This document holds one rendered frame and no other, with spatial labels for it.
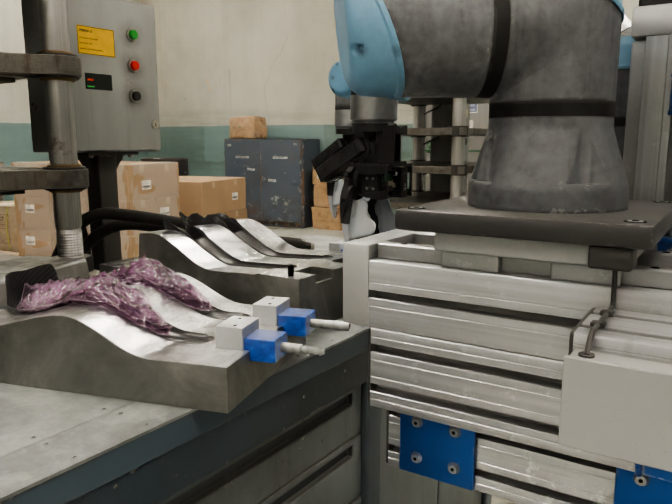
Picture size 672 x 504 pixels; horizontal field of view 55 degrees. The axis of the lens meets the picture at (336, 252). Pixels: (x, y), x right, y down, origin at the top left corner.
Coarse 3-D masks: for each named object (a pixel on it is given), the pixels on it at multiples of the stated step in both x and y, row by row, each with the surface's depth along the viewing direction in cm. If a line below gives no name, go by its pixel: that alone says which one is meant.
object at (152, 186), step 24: (120, 168) 463; (144, 168) 476; (168, 168) 500; (48, 192) 495; (120, 192) 466; (144, 192) 478; (168, 192) 503; (24, 216) 511; (48, 216) 499; (24, 240) 515; (48, 240) 504
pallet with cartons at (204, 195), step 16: (192, 176) 638; (208, 176) 637; (192, 192) 554; (208, 192) 562; (224, 192) 588; (240, 192) 616; (192, 208) 557; (208, 208) 563; (224, 208) 589; (240, 208) 618
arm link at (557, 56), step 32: (512, 0) 55; (544, 0) 55; (576, 0) 55; (608, 0) 56; (512, 32) 55; (544, 32) 55; (576, 32) 55; (608, 32) 56; (512, 64) 57; (544, 64) 56; (576, 64) 56; (608, 64) 57; (480, 96) 61; (512, 96) 59; (544, 96) 57; (576, 96) 56; (608, 96) 58
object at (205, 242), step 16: (192, 224) 128; (224, 224) 128; (240, 224) 131; (208, 240) 121; (256, 240) 128; (224, 256) 118; (272, 256) 122; (288, 256) 124; (304, 256) 122; (320, 256) 120
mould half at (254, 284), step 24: (144, 240) 118; (168, 240) 115; (192, 240) 118; (216, 240) 122; (240, 240) 126; (264, 240) 130; (120, 264) 126; (168, 264) 115; (192, 264) 112; (216, 264) 113; (312, 264) 111; (336, 264) 111; (216, 288) 109; (240, 288) 106; (264, 288) 103; (288, 288) 100; (312, 288) 102; (336, 288) 108; (336, 312) 109
